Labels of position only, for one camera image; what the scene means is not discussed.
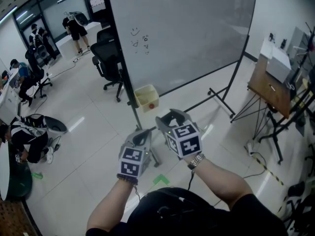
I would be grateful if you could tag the person's black shirt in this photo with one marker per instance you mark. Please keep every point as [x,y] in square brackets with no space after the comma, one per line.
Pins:
[177,217]

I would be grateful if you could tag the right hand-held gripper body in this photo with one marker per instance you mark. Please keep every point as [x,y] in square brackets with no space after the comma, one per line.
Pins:
[189,146]

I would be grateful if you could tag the white desk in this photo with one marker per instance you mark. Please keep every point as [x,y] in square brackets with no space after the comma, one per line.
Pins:
[9,102]

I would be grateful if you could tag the green floor tape marker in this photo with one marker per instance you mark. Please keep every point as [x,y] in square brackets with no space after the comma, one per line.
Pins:
[160,179]

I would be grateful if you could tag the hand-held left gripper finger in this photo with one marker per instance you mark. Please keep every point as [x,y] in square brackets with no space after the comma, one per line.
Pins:
[134,139]
[147,142]

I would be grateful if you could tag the silver metal wristwatch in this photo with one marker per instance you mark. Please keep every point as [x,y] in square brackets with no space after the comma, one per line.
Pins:
[196,161]

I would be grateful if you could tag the red round sticker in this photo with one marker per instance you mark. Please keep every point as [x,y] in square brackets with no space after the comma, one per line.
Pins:
[151,105]

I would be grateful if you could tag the small black device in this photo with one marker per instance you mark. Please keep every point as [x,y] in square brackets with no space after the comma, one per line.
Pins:
[272,37]
[283,43]

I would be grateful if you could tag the person's left forearm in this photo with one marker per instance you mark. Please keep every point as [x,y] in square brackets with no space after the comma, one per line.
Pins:
[110,205]

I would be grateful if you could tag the small marker pen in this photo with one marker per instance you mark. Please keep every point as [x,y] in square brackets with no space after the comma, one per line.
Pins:
[272,87]

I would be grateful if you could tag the white low cabinet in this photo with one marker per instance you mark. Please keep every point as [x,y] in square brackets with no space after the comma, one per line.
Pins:
[267,49]

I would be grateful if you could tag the yellow black floor tape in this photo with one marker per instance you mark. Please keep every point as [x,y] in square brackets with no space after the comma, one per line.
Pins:
[273,174]

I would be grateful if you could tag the dark green armchair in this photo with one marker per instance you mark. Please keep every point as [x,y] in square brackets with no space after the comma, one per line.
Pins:
[21,181]

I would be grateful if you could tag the whiteboard on black rolling stand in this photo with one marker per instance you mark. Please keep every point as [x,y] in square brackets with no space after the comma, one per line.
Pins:
[184,33]

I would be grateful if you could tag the person's right forearm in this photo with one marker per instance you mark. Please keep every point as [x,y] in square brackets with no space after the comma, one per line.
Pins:
[219,181]

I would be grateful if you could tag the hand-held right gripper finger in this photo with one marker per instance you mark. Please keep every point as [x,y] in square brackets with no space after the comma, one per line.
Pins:
[185,118]
[161,123]

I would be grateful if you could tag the cream plastic bin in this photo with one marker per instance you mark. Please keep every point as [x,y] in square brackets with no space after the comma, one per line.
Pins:
[145,108]

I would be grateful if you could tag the black metal rolling stand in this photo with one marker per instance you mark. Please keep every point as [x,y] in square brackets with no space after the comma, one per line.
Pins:
[276,136]

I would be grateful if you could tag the white rectangular case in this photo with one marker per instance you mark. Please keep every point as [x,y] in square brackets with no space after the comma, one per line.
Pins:
[279,66]

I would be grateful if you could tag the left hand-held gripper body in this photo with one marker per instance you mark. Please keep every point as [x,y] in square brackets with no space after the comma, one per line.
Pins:
[129,168]

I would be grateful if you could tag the grey metal cabinet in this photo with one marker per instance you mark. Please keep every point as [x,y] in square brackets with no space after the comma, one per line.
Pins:
[297,40]

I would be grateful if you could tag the green plastic bottle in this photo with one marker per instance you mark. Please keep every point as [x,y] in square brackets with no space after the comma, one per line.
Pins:
[37,175]

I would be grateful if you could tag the brown woven rug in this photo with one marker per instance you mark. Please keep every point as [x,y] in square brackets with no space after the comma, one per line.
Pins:
[12,220]

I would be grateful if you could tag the black swivel chair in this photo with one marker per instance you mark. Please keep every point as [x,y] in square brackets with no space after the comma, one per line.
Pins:
[41,82]

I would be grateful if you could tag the white round table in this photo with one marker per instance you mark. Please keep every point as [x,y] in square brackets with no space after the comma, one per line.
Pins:
[5,173]

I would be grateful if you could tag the black coat rack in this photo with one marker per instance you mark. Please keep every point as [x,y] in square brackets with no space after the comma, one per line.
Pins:
[307,50]

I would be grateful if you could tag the white power strip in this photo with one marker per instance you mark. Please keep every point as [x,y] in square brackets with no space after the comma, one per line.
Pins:
[249,149]

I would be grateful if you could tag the black mesh office chair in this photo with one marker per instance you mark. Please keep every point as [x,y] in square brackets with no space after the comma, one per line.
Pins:
[108,55]

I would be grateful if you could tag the black armchair with star base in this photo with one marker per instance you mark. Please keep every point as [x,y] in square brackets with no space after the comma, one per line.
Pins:
[302,205]

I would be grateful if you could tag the white bench counter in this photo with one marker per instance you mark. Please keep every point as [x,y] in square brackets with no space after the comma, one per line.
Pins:
[91,29]

